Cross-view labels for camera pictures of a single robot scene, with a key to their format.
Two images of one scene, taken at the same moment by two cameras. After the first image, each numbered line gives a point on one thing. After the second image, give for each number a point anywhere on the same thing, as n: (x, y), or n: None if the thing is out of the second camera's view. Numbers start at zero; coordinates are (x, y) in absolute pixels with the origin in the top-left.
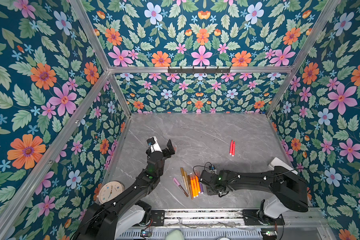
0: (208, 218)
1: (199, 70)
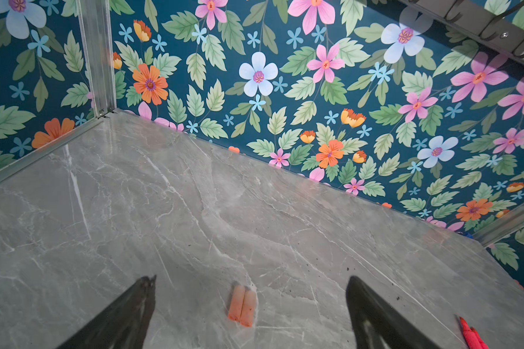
0: None
1: (489, 22)
